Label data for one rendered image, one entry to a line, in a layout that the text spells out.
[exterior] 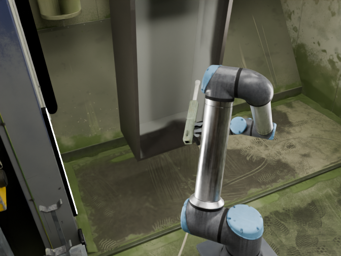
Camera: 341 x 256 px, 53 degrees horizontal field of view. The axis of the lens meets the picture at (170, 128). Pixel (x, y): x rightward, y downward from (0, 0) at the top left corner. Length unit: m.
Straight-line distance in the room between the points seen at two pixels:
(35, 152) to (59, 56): 1.79
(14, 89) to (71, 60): 1.86
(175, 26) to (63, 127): 1.44
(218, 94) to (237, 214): 0.50
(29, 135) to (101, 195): 1.41
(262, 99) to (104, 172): 2.00
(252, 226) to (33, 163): 0.98
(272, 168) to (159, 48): 1.43
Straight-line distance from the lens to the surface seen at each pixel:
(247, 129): 1.85
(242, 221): 1.45
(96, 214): 2.74
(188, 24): 2.40
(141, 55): 2.34
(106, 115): 3.25
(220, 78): 1.31
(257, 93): 1.32
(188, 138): 1.96
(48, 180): 1.72
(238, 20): 3.90
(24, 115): 1.53
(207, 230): 1.49
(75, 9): 3.01
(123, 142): 3.29
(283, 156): 3.22
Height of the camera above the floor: 2.00
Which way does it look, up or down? 34 degrees down
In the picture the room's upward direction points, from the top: 4 degrees counter-clockwise
